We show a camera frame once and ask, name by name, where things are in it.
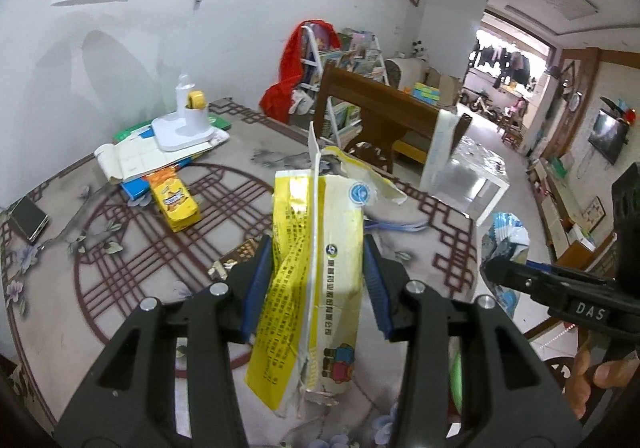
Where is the row of hanging clothes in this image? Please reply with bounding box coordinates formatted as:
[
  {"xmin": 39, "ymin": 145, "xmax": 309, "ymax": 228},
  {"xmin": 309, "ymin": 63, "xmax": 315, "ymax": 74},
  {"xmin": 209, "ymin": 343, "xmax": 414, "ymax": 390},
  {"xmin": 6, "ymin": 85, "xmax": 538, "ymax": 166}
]
[{"xmin": 472, "ymin": 39, "xmax": 543, "ymax": 89}]

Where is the small white table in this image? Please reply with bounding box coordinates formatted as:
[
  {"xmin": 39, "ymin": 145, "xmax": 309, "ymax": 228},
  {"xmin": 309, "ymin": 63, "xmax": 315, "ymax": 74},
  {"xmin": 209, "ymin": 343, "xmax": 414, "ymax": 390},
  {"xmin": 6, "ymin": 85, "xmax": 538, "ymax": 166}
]
[{"xmin": 430, "ymin": 137, "xmax": 510, "ymax": 228}]

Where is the red cloth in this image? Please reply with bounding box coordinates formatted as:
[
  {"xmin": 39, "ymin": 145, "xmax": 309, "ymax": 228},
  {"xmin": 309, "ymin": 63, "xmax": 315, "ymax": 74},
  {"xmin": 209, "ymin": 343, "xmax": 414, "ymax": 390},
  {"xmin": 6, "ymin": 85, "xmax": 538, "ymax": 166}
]
[{"xmin": 259, "ymin": 19, "xmax": 335, "ymax": 125}]

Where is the green-rimmed trash bin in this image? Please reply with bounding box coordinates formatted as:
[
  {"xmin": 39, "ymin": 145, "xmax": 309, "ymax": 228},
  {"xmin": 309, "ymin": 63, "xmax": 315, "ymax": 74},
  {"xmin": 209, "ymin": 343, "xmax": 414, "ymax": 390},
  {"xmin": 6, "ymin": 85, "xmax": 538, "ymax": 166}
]
[{"xmin": 449, "ymin": 345, "xmax": 463, "ymax": 416}]

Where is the small wooden chair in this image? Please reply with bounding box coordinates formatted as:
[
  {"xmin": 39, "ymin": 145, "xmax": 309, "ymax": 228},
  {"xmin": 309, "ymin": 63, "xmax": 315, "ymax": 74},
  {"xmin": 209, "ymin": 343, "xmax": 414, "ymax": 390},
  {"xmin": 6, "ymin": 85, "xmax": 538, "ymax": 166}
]
[{"xmin": 500, "ymin": 100, "xmax": 526, "ymax": 149}]

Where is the carved wooden screen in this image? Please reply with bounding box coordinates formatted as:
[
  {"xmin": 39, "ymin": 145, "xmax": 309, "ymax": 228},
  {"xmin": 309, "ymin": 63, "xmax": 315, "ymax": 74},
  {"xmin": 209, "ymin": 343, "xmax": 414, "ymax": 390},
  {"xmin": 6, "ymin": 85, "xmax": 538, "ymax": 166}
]
[{"xmin": 542, "ymin": 48, "xmax": 603, "ymax": 164}]

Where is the clear plastic sheet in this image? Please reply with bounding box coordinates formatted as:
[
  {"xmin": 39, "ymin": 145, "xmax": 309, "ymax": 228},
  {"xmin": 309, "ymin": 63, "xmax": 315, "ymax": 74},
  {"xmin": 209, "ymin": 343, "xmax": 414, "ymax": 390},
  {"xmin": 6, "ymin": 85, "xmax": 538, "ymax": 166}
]
[{"xmin": 457, "ymin": 137, "xmax": 508, "ymax": 179}]

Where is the yellow and white snack bag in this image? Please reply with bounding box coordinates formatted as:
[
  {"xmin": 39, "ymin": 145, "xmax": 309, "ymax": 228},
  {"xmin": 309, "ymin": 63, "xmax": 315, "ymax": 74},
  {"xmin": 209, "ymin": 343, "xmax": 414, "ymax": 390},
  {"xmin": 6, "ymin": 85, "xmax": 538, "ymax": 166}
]
[{"xmin": 244, "ymin": 120, "xmax": 408, "ymax": 419}]

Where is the white rack of picture books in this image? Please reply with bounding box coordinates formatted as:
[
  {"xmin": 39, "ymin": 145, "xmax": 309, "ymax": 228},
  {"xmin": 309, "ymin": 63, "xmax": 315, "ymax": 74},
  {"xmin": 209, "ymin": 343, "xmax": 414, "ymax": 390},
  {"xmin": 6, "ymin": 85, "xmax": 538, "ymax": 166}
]
[{"xmin": 295, "ymin": 25, "xmax": 391, "ymax": 139}]

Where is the flat blue wrapper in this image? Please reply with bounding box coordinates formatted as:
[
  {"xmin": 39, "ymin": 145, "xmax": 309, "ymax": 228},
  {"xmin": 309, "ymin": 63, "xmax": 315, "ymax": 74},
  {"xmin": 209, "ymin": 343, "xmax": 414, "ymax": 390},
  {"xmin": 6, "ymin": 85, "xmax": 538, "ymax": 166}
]
[{"xmin": 364, "ymin": 219, "xmax": 428, "ymax": 233}]

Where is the black smartphone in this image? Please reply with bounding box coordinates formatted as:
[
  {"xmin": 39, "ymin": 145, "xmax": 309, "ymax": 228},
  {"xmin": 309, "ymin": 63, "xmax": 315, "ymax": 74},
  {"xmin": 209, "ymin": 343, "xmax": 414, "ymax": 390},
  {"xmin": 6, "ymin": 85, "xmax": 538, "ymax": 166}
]
[{"xmin": 7, "ymin": 196, "xmax": 51, "ymax": 244}]

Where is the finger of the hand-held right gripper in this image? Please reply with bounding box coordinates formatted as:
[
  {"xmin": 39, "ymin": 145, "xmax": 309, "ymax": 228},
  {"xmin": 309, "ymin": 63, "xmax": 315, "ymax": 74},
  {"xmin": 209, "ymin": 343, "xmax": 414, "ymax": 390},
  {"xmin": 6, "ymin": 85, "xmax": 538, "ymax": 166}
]
[
  {"xmin": 481, "ymin": 258, "xmax": 619, "ymax": 325},
  {"xmin": 526, "ymin": 261, "xmax": 619, "ymax": 290}
]

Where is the plain-backed wooden chair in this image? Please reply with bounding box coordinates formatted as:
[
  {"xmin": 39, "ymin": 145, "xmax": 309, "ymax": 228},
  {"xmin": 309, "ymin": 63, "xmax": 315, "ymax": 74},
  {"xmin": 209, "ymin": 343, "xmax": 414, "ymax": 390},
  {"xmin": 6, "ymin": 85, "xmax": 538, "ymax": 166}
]
[{"xmin": 312, "ymin": 64, "xmax": 473, "ymax": 174}]

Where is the carved wooden chair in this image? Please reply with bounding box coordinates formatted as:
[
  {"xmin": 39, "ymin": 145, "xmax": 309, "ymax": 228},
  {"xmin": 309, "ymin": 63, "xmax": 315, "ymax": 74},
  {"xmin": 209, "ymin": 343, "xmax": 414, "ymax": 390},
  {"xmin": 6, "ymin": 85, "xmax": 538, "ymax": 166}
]
[{"xmin": 522, "ymin": 318, "xmax": 576, "ymax": 384}]

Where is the yellow snack box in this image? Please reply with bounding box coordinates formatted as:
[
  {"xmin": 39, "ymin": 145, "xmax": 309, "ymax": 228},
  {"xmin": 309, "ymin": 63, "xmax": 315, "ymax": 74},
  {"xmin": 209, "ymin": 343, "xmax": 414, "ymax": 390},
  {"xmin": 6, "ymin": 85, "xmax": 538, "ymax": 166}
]
[{"xmin": 149, "ymin": 173, "xmax": 202, "ymax": 233}]

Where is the white desk lamp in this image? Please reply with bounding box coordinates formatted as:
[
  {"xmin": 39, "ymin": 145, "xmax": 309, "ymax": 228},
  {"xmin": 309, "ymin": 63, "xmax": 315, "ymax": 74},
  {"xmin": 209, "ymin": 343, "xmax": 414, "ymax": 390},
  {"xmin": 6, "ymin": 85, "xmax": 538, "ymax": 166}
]
[{"xmin": 50, "ymin": 0, "xmax": 216, "ymax": 152}]

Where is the cardboard box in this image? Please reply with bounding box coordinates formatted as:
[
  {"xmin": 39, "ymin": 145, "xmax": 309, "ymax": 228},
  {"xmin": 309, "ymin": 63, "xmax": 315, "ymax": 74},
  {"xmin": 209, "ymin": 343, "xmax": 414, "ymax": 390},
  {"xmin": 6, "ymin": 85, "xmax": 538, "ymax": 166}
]
[{"xmin": 437, "ymin": 75, "xmax": 463, "ymax": 106}]

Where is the colourful toy box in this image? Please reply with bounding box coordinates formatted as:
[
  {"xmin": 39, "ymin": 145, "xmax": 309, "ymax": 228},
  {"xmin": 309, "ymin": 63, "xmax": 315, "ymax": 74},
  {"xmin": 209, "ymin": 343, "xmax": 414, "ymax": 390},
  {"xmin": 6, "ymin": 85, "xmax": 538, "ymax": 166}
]
[{"xmin": 412, "ymin": 82, "xmax": 441, "ymax": 103}]

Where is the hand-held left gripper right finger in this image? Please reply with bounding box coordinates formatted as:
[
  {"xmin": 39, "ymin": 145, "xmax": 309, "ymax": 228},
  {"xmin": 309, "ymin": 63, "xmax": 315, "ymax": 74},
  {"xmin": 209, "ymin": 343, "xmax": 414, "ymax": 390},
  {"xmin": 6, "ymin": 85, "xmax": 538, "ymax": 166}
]
[{"xmin": 363, "ymin": 233, "xmax": 584, "ymax": 448}]

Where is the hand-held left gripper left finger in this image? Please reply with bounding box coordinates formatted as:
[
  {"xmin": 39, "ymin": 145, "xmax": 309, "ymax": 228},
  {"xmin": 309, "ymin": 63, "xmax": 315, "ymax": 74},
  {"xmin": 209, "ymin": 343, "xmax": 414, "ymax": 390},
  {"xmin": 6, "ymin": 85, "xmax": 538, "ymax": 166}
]
[{"xmin": 52, "ymin": 234, "xmax": 274, "ymax": 448}]

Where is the white balance bike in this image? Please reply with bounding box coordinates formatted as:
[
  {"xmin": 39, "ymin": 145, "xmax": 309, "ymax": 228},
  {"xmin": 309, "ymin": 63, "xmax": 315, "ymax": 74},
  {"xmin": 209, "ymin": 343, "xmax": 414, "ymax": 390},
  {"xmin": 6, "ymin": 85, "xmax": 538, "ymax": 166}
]
[{"xmin": 462, "ymin": 90, "xmax": 498, "ymax": 121}]

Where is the wall television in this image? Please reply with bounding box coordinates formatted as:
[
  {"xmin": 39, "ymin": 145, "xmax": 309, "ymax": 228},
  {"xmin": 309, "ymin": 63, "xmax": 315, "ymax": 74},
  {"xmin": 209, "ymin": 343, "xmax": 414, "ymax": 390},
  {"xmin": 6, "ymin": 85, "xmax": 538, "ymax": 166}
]
[{"xmin": 588, "ymin": 109, "xmax": 630, "ymax": 165}]

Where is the beige armchair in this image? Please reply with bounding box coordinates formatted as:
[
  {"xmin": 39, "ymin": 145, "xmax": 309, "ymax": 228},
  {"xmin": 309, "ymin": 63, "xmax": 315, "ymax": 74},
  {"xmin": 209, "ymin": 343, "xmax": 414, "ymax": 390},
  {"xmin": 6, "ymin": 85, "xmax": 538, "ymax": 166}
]
[{"xmin": 387, "ymin": 57, "xmax": 441, "ymax": 94}]

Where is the blue and white snack bag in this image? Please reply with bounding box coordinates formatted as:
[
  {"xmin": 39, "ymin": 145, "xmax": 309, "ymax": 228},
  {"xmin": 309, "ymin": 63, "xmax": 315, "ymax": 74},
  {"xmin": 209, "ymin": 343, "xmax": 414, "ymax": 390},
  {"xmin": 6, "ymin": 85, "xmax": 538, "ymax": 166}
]
[{"xmin": 481, "ymin": 210, "xmax": 531, "ymax": 321}]

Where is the person's right hand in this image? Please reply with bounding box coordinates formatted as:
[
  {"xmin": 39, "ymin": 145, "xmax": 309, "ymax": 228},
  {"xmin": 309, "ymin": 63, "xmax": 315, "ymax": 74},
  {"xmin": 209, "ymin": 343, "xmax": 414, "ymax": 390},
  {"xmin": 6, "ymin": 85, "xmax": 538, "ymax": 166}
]
[{"xmin": 565, "ymin": 348, "xmax": 638, "ymax": 421}]

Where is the small gold wrapper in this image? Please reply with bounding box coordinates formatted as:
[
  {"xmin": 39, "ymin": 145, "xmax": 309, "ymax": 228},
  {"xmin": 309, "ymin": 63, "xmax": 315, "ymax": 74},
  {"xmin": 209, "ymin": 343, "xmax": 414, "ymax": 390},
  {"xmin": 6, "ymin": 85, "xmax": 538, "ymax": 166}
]
[{"xmin": 209, "ymin": 239, "xmax": 258, "ymax": 279}]

